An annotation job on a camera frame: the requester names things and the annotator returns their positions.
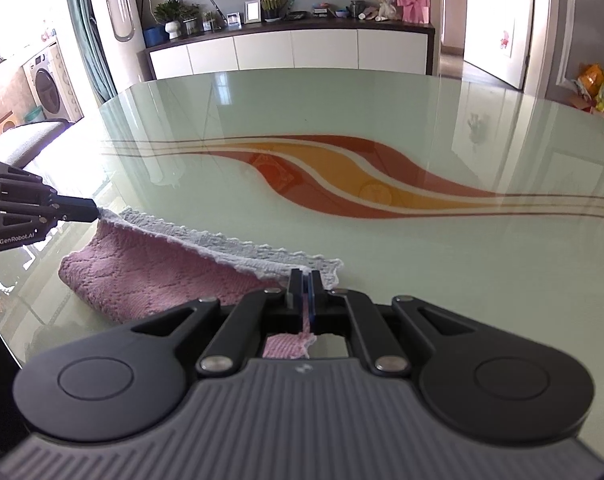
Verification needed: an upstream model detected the window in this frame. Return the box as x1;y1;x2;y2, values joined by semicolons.
0;0;48;76

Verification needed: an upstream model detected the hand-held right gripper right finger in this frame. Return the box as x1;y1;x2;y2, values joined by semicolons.
308;270;475;377

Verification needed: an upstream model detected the person's black clothing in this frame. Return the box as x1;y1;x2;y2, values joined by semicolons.
0;305;30;461

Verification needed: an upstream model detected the orange plastic bag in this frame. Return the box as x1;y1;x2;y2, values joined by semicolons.
577;64;604;111

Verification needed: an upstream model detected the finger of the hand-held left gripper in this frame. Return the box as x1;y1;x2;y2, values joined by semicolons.
0;161;99;211
2;200;99;228

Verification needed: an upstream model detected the silver washing machine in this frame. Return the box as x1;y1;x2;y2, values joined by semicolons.
24;45;83;126

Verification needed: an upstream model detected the white tower air conditioner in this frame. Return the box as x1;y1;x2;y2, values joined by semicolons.
84;0;145;96

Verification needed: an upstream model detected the white TV cabinet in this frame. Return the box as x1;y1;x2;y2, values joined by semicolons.
137;20;435;83

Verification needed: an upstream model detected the teal curtain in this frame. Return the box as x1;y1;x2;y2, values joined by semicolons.
62;0;113;111

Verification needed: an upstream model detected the white door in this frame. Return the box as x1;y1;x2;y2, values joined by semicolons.
462;0;535;91

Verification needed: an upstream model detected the pink and grey towel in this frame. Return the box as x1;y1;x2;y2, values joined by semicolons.
58;205;345;361

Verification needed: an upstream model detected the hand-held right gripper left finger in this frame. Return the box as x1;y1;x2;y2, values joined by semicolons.
131;268;308;378

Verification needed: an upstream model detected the green plant in white pot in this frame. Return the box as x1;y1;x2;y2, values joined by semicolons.
153;0;185;40

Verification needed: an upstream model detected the small plant in glass pot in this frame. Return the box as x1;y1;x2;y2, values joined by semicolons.
181;4;203;36

